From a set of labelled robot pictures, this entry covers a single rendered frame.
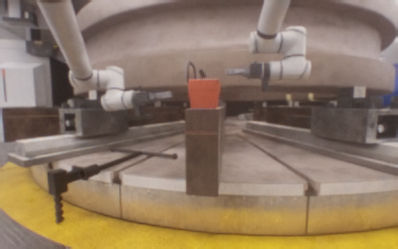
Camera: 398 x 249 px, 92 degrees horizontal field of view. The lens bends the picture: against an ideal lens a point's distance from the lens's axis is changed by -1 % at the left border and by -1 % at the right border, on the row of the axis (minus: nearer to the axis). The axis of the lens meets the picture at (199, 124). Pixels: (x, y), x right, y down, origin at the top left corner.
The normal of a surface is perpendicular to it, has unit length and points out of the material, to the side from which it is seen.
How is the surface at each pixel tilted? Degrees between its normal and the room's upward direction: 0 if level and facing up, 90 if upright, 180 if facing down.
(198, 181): 90
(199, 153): 90
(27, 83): 90
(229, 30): 90
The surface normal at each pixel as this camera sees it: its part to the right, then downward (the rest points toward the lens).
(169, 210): -0.22, 0.09
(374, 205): 0.15, 0.09
